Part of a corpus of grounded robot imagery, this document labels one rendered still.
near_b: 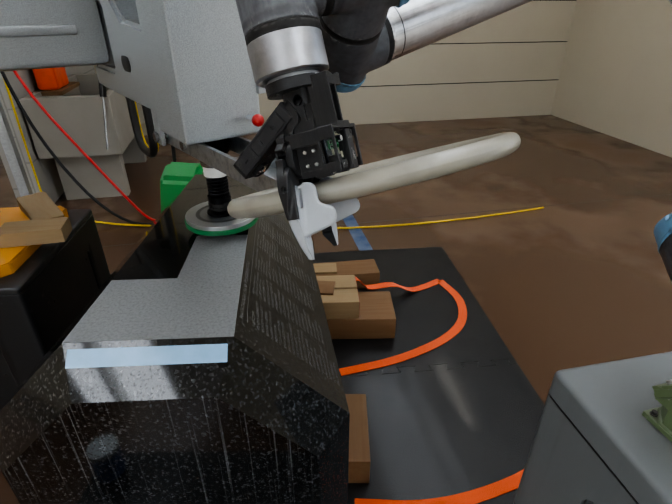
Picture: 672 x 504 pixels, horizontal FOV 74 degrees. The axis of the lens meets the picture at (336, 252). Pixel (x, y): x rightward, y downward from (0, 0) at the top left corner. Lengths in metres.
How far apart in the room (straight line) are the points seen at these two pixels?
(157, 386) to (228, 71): 0.76
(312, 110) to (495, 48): 6.51
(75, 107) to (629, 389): 3.84
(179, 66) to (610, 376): 1.13
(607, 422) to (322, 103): 0.72
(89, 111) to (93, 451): 3.19
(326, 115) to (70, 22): 1.36
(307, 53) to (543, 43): 6.91
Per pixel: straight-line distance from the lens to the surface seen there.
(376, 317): 2.23
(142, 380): 1.04
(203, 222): 1.37
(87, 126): 4.09
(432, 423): 1.96
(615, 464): 0.96
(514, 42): 7.15
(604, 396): 1.00
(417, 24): 0.77
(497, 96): 7.17
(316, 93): 0.54
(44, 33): 1.79
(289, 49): 0.54
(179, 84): 1.19
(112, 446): 1.16
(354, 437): 1.73
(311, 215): 0.53
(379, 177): 0.54
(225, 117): 1.24
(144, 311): 1.13
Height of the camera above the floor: 1.49
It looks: 29 degrees down
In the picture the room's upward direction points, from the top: straight up
